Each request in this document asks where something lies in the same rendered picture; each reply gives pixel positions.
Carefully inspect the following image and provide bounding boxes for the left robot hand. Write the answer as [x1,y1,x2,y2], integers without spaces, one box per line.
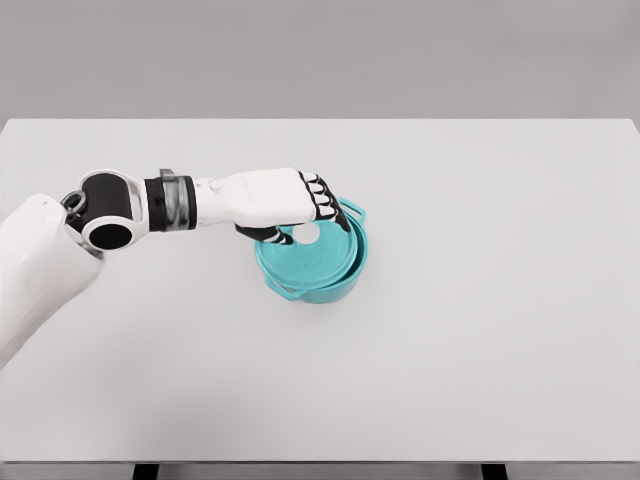
[224,167,352,248]

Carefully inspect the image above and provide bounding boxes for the teal pot lid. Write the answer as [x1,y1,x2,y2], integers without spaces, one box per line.
[254,220,361,292]

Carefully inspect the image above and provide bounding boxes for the teal pot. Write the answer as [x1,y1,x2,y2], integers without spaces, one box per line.
[255,197,370,305]

